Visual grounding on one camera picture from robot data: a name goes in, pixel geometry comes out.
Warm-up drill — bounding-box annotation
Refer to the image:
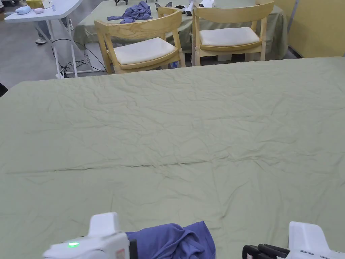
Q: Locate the white folding table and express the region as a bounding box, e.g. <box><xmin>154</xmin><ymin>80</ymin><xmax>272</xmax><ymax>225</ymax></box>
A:
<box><xmin>4</xmin><ymin>0</ymin><xmax>93</xmax><ymax>79</ymax></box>

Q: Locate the bed with pale green sheet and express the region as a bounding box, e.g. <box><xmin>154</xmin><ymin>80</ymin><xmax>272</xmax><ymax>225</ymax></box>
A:
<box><xmin>0</xmin><ymin>56</ymin><xmax>345</xmax><ymax>259</ymax></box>

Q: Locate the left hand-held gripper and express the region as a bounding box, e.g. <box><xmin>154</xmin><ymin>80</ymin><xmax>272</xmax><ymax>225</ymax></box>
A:
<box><xmin>43</xmin><ymin>212</ymin><xmax>138</xmax><ymax>259</ymax></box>

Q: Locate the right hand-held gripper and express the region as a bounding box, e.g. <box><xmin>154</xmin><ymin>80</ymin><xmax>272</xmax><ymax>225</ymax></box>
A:
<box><xmin>242</xmin><ymin>221</ymin><xmax>345</xmax><ymax>259</ymax></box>

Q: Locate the black floor cable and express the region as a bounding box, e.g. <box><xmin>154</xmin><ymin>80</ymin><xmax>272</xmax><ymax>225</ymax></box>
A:
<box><xmin>51</xmin><ymin>38</ymin><xmax>109</xmax><ymax>79</ymax></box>

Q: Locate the blue garment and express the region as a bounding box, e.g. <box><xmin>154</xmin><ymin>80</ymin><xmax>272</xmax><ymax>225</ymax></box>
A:
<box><xmin>125</xmin><ymin>221</ymin><xmax>218</xmax><ymax>259</ymax></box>

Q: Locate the wooden chair with white seat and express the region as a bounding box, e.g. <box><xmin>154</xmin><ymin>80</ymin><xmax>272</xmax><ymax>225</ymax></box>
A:
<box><xmin>94</xmin><ymin>6</ymin><xmax>186</xmax><ymax>75</ymax></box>
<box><xmin>192</xmin><ymin>0</ymin><xmax>275</xmax><ymax>66</ymax></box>

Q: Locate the table with pale green sheet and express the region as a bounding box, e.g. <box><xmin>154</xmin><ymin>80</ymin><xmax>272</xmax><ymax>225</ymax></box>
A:
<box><xmin>72</xmin><ymin>0</ymin><xmax>289</xmax><ymax>61</ymax></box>

